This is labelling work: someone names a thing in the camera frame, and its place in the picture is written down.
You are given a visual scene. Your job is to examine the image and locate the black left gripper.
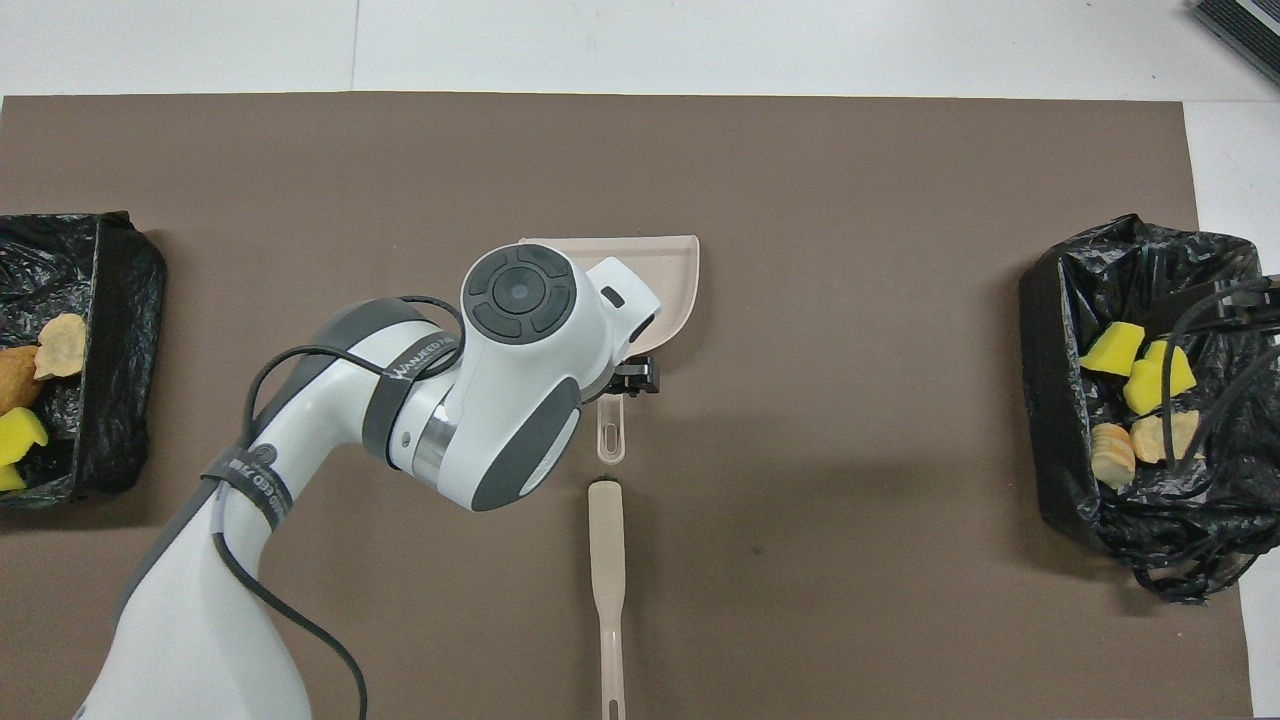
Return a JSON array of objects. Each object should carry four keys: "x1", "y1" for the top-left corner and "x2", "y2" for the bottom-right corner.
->
[{"x1": 582, "y1": 358, "x2": 662, "y2": 403}]

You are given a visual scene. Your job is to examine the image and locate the beige plastic dustpan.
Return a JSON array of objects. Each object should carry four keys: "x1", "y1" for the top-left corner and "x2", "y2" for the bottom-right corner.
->
[{"x1": 518, "y1": 235, "x2": 701, "y2": 467}]

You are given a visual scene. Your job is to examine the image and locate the beige hand brush black bristles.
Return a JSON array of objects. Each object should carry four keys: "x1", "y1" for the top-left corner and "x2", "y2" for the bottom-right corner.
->
[{"x1": 587, "y1": 478, "x2": 629, "y2": 720}]

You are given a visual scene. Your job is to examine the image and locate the green and yellow sponge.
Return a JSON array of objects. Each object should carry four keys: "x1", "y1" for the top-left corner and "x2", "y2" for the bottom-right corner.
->
[{"x1": 1079, "y1": 321, "x2": 1150, "y2": 378}]

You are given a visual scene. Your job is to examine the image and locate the beige bread chunk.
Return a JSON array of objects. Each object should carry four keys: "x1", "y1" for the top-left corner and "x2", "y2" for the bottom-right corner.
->
[
  {"x1": 1091, "y1": 422, "x2": 1137, "y2": 491},
  {"x1": 1131, "y1": 409, "x2": 1207, "y2": 465}
]

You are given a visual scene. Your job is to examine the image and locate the yellow sponge piece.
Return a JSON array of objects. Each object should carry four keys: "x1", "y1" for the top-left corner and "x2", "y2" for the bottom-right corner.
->
[
  {"x1": 0, "y1": 407, "x2": 50, "y2": 493},
  {"x1": 1123, "y1": 340, "x2": 1198, "y2": 417}
]

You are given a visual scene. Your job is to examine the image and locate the small golden croissant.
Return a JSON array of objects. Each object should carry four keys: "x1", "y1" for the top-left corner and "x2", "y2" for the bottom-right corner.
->
[{"x1": 34, "y1": 312, "x2": 89, "y2": 382}]

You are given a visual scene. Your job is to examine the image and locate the brown bread roll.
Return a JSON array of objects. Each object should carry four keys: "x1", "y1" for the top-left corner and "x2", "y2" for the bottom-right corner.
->
[{"x1": 0, "y1": 345, "x2": 47, "y2": 414}]

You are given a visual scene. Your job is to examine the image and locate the open black bag-lined trash bin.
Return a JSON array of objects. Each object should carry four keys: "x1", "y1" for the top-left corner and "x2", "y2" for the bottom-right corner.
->
[{"x1": 1020, "y1": 213, "x2": 1280, "y2": 606}]

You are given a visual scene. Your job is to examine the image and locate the black bag-covered trash bin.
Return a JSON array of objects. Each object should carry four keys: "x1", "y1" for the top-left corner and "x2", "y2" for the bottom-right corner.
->
[{"x1": 0, "y1": 210, "x2": 169, "y2": 511}]

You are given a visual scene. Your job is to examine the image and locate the brown table mat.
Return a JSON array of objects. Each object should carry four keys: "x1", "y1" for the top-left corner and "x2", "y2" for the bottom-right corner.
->
[{"x1": 0, "y1": 92, "x2": 1256, "y2": 720}]

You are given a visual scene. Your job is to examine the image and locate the dark ribbed device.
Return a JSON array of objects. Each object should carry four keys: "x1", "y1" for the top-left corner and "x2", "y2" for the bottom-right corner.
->
[{"x1": 1188, "y1": 0, "x2": 1280, "y2": 86}]

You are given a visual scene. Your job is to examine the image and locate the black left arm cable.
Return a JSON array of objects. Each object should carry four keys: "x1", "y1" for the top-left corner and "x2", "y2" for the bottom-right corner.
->
[{"x1": 205, "y1": 294, "x2": 469, "y2": 720}]

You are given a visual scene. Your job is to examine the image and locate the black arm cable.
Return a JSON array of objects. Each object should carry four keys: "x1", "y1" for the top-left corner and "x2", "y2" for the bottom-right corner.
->
[
  {"x1": 1160, "y1": 273, "x2": 1280, "y2": 471},
  {"x1": 205, "y1": 294, "x2": 469, "y2": 720}
]

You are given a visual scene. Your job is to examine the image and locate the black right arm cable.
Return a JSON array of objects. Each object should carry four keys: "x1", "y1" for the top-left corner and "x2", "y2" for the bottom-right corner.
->
[{"x1": 1160, "y1": 273, "x2": 1280, "y2": 471}]

